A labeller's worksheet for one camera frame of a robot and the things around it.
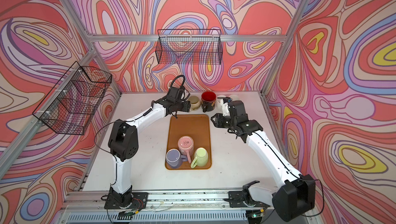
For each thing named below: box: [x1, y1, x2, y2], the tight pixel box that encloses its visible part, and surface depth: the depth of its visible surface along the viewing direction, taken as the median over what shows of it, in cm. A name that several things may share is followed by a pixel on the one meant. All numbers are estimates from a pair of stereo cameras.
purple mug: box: [165, 148, 189, 169], surface depth 82 cm
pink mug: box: [177, 135, 195, 164], surface depth 82 cm
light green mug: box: [190, 147, 209, 169], surface depth 81 cm
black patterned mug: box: [201, 90, 217, 114], surface depth 104 cm
